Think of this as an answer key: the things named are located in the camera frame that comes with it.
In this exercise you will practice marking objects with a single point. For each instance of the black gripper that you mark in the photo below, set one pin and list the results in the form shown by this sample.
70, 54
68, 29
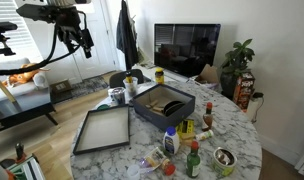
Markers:
72, 25

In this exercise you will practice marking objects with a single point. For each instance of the dark blue box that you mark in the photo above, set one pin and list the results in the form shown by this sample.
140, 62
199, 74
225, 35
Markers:
102, 130

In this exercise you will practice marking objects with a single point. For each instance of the small cardboard box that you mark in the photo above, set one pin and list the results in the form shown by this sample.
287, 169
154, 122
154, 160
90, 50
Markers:
60, 86

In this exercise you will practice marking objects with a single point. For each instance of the brown jar yellow lid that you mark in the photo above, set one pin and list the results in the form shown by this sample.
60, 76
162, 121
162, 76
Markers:
159, 76

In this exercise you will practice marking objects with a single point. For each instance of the wooden blocks inside box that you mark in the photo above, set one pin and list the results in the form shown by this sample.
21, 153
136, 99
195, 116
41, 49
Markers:
155, 105

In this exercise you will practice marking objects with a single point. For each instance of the blue box base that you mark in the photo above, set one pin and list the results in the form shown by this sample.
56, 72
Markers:
172, 121

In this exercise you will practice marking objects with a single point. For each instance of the green white striped box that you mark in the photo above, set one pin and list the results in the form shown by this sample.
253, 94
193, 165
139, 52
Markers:
27, 170

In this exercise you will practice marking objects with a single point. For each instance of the spice jar red lid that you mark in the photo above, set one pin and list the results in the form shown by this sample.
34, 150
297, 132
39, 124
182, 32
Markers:
168, 167

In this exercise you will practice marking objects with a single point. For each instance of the orange Jenga box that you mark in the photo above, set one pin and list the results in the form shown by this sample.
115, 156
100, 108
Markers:
243, 90

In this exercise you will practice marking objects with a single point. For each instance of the white jug black lid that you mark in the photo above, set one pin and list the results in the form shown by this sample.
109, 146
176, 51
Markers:
253, 108

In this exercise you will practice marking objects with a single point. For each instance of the white panel door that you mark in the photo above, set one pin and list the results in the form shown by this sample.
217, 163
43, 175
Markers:
102, 50

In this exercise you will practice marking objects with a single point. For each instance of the grey patterned rug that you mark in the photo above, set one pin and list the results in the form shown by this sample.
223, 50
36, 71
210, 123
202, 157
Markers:
88, 86

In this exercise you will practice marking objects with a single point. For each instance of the dark hanging coat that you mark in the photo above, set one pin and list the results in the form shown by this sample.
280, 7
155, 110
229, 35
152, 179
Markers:
126, 36

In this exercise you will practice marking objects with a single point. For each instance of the black chair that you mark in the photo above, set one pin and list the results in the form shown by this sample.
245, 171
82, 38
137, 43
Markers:
117, 80

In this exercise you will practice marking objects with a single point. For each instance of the white pillow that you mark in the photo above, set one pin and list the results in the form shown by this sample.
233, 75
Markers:
40, 80

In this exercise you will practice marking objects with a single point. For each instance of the yellow bottle black cap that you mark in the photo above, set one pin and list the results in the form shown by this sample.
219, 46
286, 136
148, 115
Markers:
129, 77

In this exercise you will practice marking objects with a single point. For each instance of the orange plush toy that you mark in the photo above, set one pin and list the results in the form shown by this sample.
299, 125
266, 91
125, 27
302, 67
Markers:
23, 76

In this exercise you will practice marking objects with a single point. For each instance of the steel tumbler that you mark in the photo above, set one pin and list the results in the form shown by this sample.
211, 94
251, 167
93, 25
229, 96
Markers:
117, 96

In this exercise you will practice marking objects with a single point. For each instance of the white television stand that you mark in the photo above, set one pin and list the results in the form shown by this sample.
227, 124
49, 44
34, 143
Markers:
148, 71

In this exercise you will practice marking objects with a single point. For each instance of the white window blinds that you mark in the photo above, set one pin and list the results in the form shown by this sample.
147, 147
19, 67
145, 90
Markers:
5, 13

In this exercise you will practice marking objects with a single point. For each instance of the wooden stand leg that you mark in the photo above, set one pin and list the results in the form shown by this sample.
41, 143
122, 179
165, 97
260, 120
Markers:
7, 91

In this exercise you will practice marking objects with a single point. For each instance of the black flat screen television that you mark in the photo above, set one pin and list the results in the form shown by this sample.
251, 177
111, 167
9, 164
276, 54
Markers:
188, 46

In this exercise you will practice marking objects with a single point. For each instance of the black round disc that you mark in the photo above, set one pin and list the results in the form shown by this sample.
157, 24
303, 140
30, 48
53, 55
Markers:
173, 107

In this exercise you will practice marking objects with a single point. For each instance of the black red hand tool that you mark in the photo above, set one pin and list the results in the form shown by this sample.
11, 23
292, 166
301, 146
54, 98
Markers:
19, 151

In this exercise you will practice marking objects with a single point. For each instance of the brown cardboard piece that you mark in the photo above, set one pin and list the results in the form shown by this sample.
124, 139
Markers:
208, 74

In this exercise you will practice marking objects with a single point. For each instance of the white glue bottle blue cap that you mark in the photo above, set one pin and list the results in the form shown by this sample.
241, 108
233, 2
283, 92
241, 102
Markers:
171, 141

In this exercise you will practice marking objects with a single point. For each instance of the yellow packet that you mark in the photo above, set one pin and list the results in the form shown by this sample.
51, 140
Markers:
186, 126

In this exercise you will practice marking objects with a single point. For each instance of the clear plastic bag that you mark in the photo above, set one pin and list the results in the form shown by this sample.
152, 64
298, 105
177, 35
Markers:
152, 160

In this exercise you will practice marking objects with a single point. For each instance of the small clear plastic cup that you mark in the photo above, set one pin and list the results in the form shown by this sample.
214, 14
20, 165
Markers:
133, 172

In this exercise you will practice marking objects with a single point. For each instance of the tan wooden block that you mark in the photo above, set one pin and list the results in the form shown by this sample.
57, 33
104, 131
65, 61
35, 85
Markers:
187, 140

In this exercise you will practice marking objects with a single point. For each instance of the hot sauce bottle red cap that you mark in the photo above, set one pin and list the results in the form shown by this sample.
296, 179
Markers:
207, 118

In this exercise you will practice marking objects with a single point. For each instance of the small white bottle green cap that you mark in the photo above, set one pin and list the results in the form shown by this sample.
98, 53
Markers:
204, 135

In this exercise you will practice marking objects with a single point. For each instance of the green potted plant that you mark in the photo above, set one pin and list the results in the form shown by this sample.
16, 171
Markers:
237, 60

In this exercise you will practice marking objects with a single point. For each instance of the open tin can green label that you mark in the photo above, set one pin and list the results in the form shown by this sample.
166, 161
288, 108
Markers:
224, 163

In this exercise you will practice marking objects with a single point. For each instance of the black camera tripod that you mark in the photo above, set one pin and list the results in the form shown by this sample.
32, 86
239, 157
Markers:
3, 28

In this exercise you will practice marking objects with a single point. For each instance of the grey sofa dark frame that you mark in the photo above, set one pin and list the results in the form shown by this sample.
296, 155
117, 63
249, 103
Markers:
22, 100

